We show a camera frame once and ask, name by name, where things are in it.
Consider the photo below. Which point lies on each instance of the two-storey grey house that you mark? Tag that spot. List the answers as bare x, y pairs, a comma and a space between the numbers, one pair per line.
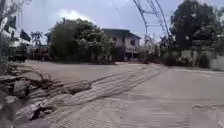
125, 41

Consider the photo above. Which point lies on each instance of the large bushy green tree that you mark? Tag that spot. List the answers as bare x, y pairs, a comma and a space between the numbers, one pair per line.
78, 40

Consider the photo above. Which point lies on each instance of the grey concrete road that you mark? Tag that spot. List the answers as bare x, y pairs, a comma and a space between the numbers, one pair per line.
140, 96

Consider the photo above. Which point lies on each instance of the broken concrete rubble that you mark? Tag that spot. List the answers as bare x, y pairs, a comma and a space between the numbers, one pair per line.
30, 90

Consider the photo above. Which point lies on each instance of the tall dark tree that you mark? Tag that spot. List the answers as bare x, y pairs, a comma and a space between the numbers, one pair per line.
195, 23

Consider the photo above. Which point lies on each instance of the dark vehicle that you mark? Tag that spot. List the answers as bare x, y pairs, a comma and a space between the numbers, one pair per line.
20, 53

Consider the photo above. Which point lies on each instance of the pale boundary wall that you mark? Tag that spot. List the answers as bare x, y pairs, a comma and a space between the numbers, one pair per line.
203, 58

